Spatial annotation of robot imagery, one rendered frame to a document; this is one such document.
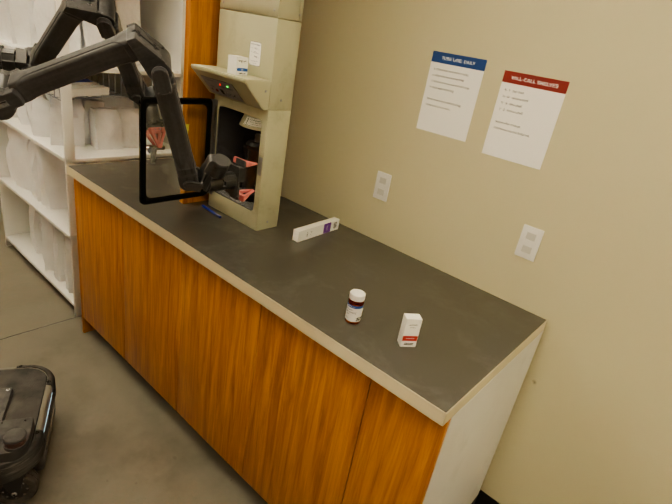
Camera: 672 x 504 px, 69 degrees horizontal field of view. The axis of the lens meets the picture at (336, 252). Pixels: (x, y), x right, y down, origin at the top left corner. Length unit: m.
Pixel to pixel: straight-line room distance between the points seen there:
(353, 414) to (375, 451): 0.11
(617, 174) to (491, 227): 0.43
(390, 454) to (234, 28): 1.52
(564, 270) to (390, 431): 0.80
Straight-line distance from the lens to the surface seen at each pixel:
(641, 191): 1.67
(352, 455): 1.54
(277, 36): 1.80
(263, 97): 1.80
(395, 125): 1.98
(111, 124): 2.97
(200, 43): 2.07
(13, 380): 2.38
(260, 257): 1.74
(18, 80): 1.42
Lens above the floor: 1.69
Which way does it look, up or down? 24 degrees down
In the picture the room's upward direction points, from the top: 10 degrees clockwise
